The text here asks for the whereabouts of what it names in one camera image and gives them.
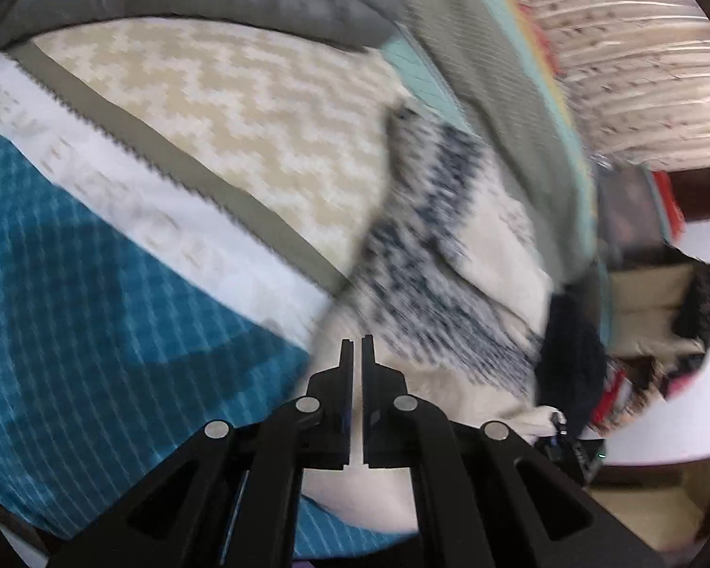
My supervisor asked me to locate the clear plastic box red lid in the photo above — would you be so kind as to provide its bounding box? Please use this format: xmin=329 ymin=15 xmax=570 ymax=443
xmin=595 ymin=170 xmax=685 ymax=262

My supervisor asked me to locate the patchwork patterned bedspread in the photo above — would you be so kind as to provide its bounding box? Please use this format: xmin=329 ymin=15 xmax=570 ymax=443
xmin=0 ymin=0 xmax=605 ymax=564

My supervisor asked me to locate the beige floral curtain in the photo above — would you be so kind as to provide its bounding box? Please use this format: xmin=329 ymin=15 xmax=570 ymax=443
xmin=502 ymin=0 xmax=710 ymax=168

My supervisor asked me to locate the dark navy garment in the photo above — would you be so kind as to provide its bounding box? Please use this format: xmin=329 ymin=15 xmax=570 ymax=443
xmin=532 ymin=293 xmax=608 ymax=440

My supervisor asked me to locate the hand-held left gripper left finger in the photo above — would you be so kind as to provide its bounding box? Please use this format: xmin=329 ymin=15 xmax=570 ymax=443
xmin=47 ymin=339 xmax=354 ymax=568

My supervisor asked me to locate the brown wooden wardrobe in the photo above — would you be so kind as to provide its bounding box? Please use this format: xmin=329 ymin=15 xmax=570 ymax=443
xmin=673 ymin=166 xmax=710 ymax=223

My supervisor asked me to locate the pile of colourful clothes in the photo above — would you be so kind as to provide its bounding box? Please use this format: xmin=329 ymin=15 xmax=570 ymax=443
xmin=592 ymin=360 xmax=671 ymax=436

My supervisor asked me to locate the white navy-patterned knit sweater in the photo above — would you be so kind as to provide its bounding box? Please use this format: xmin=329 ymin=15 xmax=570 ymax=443
xmin=303 ymin=100 xmax=570 ymax=546

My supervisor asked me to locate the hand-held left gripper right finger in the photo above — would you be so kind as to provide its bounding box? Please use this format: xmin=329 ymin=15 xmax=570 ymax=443
xmin=361 ymin=335 xmax=666 ymax=568

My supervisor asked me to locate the black garment on box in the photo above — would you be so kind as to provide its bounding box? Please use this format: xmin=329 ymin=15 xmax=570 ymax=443
xmin=667 ymin=247 xmax=710 ymax=399

